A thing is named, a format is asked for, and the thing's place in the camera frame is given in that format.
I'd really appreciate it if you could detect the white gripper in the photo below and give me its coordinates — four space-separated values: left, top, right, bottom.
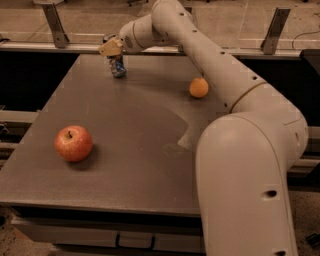
98 21 140 56

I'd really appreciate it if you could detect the crushed blue redbull can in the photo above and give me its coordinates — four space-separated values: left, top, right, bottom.
102 33 127 79

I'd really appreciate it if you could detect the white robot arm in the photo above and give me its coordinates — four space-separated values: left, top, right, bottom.
99 0 308 256

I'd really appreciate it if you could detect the orange fruit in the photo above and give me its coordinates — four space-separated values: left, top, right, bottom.
189 77 209 98

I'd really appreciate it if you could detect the red apple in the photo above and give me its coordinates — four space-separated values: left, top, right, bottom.
54 125 93 162

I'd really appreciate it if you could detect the left metal bracket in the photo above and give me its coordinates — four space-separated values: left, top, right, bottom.
33 0 69 48

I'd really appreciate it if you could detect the metal window rail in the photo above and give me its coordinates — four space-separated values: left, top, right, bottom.
0 41 301 58

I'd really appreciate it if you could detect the right metal bracket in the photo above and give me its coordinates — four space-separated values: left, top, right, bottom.
260 7 291 55

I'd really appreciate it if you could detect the white drawer with handle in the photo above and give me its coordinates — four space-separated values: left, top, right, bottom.
12 217 205 256

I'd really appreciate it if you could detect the black drawer handle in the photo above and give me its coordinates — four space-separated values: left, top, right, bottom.
115 232 156 250

